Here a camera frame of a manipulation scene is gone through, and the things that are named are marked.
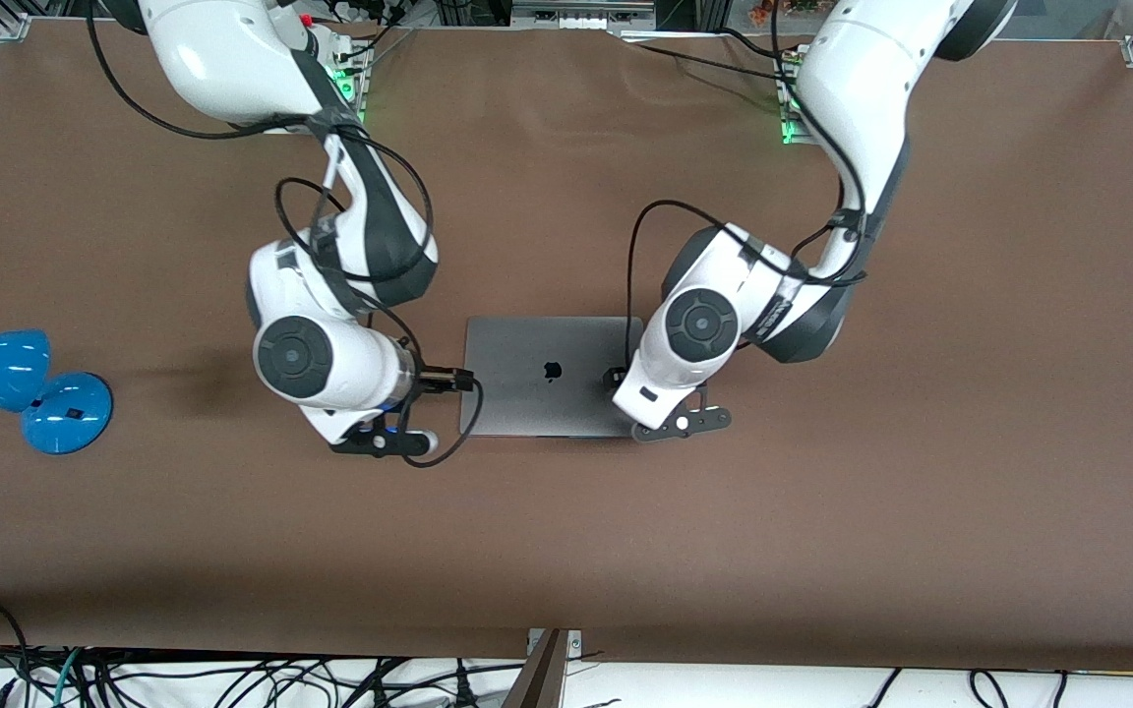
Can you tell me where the blue desk lamp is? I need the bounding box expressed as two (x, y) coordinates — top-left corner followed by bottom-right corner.
(0, 328), (115, 456)

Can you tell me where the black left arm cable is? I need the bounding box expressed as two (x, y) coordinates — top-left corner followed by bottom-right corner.
(626, 0), (870, 367)

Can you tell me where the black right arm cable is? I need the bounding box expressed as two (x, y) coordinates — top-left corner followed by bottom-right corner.
(87, 0), (437, 367)

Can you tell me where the dark metal post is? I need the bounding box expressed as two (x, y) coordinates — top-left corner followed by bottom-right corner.
(500, 629), (567, 708)

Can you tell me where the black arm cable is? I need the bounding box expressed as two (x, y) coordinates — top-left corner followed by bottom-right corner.
(87, 0), (437, 367)
(626, 0), (870, 367)

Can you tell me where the teal floor cable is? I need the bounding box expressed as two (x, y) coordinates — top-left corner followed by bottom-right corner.
(50, 646), (88, 708)

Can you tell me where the brown table cover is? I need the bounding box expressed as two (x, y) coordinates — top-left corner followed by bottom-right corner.
(0, 18), (1133, 672)

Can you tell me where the grey power strip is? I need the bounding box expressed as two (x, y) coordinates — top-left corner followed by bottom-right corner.
(510, 0), (658, 30)

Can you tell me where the grey laptop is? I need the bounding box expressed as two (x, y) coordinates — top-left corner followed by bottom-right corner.
(461, 316), (646, 440)

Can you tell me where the short looped cable with plug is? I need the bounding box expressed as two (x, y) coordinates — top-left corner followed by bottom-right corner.
(401, 366), (486, 469)

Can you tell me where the long black base cable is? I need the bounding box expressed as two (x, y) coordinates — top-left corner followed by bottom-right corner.
(616, 35), (794, 84)

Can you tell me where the small silver edge bracket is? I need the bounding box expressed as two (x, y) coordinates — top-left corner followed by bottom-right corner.
(525, 629), (583, 658)

